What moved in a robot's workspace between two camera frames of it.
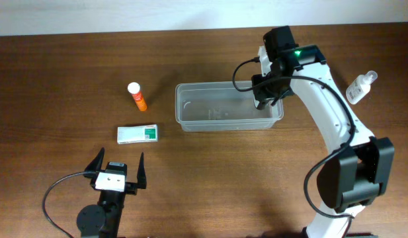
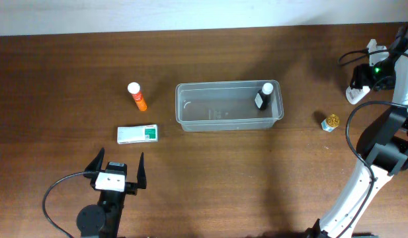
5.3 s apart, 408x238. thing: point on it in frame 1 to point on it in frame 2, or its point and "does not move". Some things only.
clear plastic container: x=217 y=106 does not move
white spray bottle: x=360 y=86 does not move
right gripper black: x=268 y=94 to x=358 y=77
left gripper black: x=131 y=188 does not move
